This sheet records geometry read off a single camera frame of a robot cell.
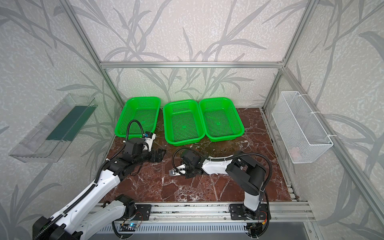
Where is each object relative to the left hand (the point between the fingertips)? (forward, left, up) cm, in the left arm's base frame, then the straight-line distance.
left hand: (161, 145), depth 80 cm
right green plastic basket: (+31, -37, -17) cm, 50 cm away
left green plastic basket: (+42, +25, -18) cm, 52 cm away
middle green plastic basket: (+30, -8, -18) cm, 35 cm away
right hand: (-3, -10, -15) cm, 18 cm away
